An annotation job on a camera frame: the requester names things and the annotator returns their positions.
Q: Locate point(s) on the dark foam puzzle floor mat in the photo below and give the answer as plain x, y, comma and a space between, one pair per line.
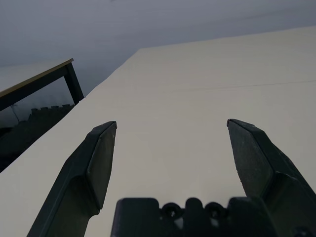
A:
27, 133

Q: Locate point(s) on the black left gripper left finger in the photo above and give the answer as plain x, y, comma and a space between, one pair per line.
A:
74, 177

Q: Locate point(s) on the side table with black frame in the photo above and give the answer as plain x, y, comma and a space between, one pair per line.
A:
70, 79

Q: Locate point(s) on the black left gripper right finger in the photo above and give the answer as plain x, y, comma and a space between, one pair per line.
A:
266, 168

